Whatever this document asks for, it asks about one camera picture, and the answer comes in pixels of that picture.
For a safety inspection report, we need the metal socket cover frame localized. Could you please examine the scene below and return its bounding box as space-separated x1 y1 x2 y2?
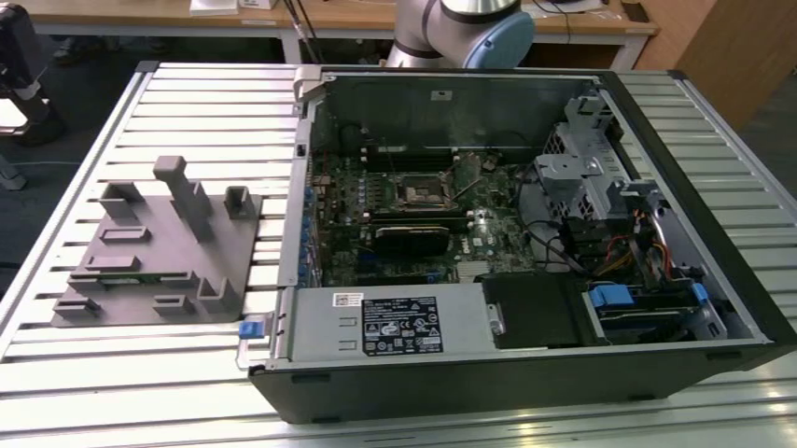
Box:
446 155 487 200

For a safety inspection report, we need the grey plastic case latch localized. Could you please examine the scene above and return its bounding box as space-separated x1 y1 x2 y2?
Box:
291 64 325 102

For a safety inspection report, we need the grey shoe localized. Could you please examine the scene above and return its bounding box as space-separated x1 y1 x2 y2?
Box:
52 36 82 62

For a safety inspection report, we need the wooden cabinet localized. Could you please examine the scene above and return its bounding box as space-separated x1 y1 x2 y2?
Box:
634 0 797 132

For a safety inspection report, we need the black plastic holder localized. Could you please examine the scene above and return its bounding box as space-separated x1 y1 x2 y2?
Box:
559 217 618 258

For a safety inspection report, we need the wooden desk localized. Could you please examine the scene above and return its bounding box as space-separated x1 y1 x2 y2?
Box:
24 0 660 71

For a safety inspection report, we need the large white box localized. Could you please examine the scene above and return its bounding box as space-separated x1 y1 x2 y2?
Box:
189 0 239 18

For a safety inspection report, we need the green motherboard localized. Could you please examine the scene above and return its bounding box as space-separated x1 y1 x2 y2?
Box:
304 151 543 288

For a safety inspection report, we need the silver metal drive cage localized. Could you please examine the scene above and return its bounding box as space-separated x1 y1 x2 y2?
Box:
531 91 630 223

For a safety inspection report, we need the blue disk carrier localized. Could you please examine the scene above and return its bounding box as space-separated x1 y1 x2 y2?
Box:
583 279 711 337

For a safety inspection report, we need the black graphics card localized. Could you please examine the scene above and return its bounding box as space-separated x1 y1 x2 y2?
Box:
369 224 452 257

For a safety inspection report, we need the grey stand foot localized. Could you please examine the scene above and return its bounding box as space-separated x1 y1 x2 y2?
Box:
0 153 28 191

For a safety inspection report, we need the grey parts rack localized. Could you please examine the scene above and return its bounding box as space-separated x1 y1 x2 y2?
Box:
48 155 267 328

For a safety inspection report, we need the black open PC case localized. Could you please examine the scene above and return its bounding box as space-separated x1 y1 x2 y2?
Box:
247 64 797 426

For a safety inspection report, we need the silver power supply unit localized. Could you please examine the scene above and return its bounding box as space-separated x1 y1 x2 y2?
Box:
272 285 499 365

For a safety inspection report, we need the green RAM stick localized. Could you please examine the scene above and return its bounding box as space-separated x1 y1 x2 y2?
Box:
372 219 472 233
92 273 169 287

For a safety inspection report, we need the coloured wire bundle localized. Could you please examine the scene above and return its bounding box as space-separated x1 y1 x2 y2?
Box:
596 207 679 284

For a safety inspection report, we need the grey plastic drive bracket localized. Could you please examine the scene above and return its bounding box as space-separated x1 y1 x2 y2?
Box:
606 179 674 225

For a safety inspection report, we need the CPU socket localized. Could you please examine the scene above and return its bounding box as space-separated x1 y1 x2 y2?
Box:
384 171 463 211

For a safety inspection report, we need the black plastic shroud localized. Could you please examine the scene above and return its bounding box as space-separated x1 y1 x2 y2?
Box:
482 273 592 351

